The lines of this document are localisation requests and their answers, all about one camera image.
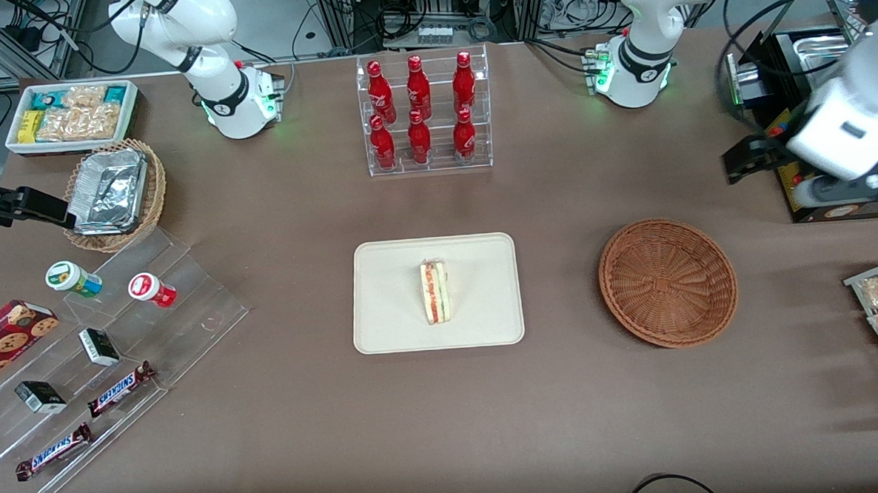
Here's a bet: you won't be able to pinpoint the white plastic snack bin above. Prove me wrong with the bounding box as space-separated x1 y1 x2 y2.
2 78 143 157

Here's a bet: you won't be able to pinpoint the black food warmer case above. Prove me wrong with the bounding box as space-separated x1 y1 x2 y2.
723 0 878 227

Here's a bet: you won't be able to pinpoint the black table cable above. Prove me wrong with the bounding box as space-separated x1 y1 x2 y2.
620 471 725 493

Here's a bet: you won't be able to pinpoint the triangular sandwich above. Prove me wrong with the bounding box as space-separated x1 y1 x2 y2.
420 257 453 327

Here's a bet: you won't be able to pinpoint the steel warmer pan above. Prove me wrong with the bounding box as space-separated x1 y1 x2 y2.
797 32 861 84

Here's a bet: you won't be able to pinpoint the small dark box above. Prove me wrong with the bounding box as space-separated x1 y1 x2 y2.
77 326 122 369
13 378 69 416

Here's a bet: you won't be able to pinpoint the small clear snack bag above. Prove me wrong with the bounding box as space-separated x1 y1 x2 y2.
61 84 109 110

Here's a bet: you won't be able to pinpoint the red lid cup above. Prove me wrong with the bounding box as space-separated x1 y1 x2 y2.
127 270 178 310

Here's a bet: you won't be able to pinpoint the red cola bottle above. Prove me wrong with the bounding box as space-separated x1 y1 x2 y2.
451 50 477 115
366 59 397 125
405 54 433 122
406 109 433 167
452 107 478 163
369 113 398 172

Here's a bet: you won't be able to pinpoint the clear acrylic stepped display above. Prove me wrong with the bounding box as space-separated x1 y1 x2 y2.
0 221 258 493

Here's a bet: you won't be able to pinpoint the tan wicker basket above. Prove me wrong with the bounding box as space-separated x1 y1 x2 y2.
58 137 171 255

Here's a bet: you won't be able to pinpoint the stacked aluminium foil trays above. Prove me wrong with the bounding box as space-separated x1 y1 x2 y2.
64 147 152 238

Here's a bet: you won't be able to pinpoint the Snickers chocolate bar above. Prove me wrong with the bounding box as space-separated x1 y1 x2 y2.
84 360 159 419
13 422 96 483

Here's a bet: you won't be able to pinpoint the yellow snack pack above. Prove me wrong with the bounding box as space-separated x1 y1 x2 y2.
16 109 45 144

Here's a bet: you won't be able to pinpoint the clear acrylic bottle rack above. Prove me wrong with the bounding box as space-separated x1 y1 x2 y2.
355 43 495 178

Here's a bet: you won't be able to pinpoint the round brown wicker basket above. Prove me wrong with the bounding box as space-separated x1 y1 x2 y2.
596 214 742 353

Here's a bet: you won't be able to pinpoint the cream plastic tray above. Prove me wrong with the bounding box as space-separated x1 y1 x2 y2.
349 232 526 355

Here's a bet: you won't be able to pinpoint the green lid cup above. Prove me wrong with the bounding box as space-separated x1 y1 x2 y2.
44 258 105 301

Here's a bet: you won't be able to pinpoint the red cookie box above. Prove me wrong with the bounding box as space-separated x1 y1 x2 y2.
0 296 63 393

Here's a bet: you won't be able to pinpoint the large clear snack bag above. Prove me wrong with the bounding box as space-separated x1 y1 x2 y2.
35 103 122 144

